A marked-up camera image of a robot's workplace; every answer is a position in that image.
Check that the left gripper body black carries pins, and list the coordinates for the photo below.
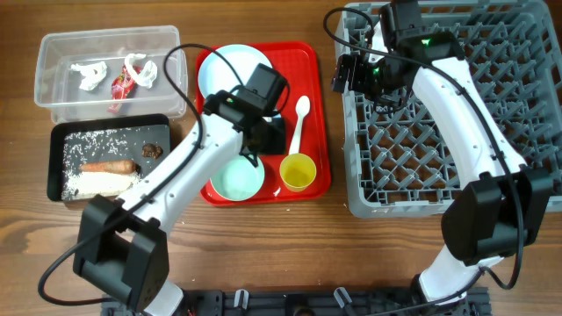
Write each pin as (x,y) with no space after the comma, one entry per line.
(271,138)

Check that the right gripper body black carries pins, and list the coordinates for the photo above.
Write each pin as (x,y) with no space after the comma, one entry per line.
(363,77)

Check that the yellow plastic cup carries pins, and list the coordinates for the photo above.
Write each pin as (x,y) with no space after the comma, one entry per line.
(297,172)

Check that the green small bowl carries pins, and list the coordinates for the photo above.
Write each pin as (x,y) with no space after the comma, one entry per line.
(239,179)

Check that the brown food scrap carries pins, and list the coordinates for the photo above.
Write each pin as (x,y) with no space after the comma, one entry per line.
(150,150)

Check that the white napkin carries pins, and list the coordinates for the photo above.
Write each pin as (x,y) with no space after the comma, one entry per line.
(92,74)
(146,76)

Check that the red strawberry wrapper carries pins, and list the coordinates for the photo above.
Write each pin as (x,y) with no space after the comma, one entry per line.
(121,87)

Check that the white rice pile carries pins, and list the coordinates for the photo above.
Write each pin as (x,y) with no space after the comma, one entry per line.
(105,146)

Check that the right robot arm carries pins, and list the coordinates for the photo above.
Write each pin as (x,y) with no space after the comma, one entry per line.
(503,200)

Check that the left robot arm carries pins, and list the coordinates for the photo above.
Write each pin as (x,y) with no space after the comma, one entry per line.
(122,245)

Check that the grey dishwasher rack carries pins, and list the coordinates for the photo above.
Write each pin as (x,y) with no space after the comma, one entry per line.
(397,164)

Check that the black waste tray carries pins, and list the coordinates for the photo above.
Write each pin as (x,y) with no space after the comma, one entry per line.
(54,175)

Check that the white plastic spoon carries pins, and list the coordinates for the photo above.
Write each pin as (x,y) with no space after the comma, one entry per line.
(302,108)

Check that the red serving tray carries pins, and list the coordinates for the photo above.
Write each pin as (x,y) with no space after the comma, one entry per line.
(298,63)

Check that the large light blue plate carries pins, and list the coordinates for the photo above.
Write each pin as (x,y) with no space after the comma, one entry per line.
(215,75)

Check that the clear plastic bin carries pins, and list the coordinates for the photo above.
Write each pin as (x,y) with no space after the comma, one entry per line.
(56,86)

